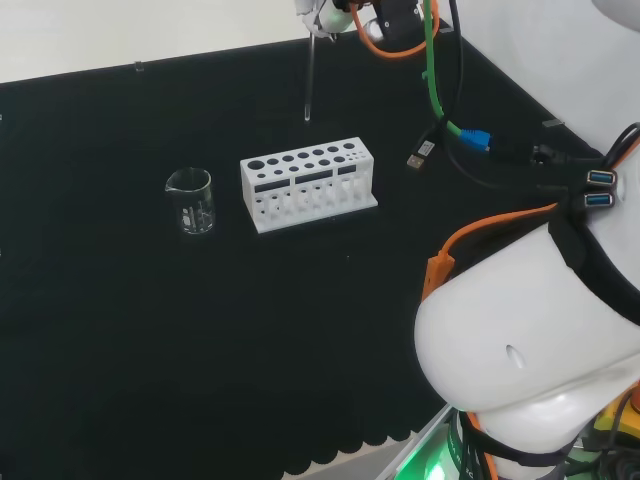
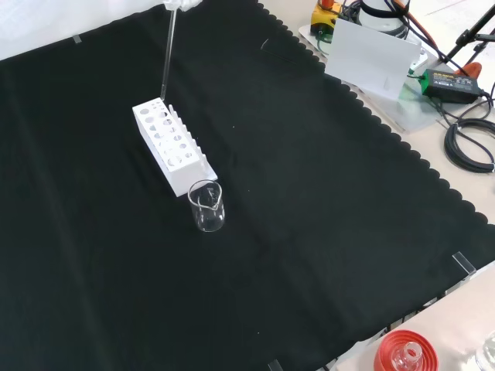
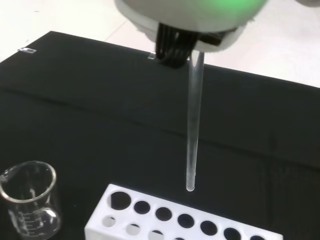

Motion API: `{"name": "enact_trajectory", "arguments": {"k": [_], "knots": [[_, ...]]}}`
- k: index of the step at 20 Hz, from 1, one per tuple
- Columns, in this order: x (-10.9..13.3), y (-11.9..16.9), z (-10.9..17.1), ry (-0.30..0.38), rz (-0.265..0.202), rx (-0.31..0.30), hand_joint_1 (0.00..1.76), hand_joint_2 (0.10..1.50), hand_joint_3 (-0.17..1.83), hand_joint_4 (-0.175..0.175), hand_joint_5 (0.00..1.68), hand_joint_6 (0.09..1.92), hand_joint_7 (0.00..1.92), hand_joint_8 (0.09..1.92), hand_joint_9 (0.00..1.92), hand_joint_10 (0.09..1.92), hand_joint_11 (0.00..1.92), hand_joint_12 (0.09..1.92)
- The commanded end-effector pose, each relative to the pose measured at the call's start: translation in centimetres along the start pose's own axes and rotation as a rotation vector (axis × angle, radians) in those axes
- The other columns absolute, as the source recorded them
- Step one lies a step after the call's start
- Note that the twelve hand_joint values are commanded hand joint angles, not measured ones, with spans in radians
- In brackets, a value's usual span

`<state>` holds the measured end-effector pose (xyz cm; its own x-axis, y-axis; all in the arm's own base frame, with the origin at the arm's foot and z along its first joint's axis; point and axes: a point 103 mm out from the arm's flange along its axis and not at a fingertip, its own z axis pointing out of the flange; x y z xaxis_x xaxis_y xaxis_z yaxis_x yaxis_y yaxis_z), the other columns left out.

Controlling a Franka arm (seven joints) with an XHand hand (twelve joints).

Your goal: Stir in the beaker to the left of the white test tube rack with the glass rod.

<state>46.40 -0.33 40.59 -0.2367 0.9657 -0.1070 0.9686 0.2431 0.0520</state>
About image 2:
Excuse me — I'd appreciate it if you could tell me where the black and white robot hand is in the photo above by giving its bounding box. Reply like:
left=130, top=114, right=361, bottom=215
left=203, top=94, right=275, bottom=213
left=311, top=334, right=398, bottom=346
left=162, top=0, right=202, bottom=12

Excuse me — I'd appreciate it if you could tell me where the clear glass rod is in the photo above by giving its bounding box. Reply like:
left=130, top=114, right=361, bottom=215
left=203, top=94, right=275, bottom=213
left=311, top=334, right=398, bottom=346
left=159, top=7, right=179, bottom=102

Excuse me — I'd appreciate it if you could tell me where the white test tube rack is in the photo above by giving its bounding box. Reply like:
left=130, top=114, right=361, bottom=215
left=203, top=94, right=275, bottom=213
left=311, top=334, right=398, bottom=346
left=131, top=99, right=219, bottom=199

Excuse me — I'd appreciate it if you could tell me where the clear glass beaker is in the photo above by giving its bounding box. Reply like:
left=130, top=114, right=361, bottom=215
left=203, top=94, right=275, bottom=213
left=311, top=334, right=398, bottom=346
left=187, top=179, right=227, bottom=233

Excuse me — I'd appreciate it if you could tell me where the yellow emergency stop button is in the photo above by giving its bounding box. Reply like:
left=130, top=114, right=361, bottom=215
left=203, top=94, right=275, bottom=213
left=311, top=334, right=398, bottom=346
left=311, top=0, right=343, bottom=36

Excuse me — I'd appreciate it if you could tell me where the black cloth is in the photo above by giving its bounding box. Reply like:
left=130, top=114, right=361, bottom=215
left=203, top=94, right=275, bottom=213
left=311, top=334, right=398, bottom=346
left=0, top=0, right=495, bottom=371

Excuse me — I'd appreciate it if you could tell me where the black power adapter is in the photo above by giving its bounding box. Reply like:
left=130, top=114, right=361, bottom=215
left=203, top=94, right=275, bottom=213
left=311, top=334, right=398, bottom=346
left=420, top=68, right=484, bottom=104

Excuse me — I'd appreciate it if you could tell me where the black tripod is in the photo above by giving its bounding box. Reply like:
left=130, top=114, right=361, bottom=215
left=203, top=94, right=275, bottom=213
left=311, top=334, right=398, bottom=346
left=444, top=7, right=495, bottom=66

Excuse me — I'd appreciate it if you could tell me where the orange plastic piece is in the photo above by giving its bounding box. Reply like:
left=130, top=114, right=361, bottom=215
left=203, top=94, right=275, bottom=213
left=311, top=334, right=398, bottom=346
left=456, top=61, right=483, bottom=80

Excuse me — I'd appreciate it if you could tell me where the red ribbed round funnel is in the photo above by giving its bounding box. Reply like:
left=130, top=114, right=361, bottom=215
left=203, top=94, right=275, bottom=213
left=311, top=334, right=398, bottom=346
left=373, top=328, right=441, bottom=371

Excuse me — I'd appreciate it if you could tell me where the clear glass flask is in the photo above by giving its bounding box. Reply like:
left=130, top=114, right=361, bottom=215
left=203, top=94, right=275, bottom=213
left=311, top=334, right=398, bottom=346
left=393, top=342, right=423, bottom=371

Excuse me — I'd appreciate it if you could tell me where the clear glassware piece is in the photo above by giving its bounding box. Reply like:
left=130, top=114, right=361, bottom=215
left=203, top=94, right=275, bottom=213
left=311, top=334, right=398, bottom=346
left=474, top=334, right=495, bottom=371

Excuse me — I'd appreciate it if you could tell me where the orange cable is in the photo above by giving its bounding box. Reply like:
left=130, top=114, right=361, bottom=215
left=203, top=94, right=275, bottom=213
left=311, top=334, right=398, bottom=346
left=400, top=5, right=465, bottom=74

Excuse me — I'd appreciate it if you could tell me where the pale base plate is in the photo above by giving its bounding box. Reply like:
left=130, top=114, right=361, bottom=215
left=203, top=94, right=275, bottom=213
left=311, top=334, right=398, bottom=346
left=295, top=22, right=452, bottom=134

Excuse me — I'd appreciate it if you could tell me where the coiled black cable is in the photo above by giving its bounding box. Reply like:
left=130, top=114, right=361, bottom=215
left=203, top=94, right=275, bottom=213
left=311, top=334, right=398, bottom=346
left=443, top=118, right=495, bottom=173

